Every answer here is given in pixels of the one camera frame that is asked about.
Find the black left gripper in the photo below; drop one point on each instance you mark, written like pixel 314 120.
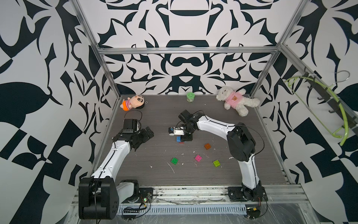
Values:
pixel 145 136

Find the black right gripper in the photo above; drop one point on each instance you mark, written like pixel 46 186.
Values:
pixel 187 137

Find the orange lego brick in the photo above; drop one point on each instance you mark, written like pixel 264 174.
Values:
pixel 207 146

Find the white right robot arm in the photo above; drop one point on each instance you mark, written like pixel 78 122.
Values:
pixel 241 143

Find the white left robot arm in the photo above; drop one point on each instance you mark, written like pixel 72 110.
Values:
pixel 99 196

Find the pink lego brick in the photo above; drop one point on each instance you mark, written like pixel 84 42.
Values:
pixel 198 158

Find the lime green lego brick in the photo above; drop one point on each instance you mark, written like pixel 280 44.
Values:
pixel 216 163

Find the green lidded plastic jar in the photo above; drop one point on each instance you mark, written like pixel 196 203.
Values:
pixel 190 96

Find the cartoon boy plush doll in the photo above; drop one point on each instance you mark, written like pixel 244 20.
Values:
pixel 135 102

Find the white teddy bear pink shirt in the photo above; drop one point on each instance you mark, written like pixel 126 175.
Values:
pixel 236 100

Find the green clothes hanger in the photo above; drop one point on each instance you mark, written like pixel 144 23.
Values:
pixel 332 123

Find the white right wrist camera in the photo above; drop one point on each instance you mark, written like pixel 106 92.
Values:
pixel 176 131

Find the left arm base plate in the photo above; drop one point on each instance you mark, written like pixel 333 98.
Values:
pixel 140 195

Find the aluminium front rail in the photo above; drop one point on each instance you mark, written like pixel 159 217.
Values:
pixel 218 194

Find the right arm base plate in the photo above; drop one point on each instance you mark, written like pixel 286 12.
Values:
pixel 245 194

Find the black wall hook rack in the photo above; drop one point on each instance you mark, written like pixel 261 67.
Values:
pixel 328 98

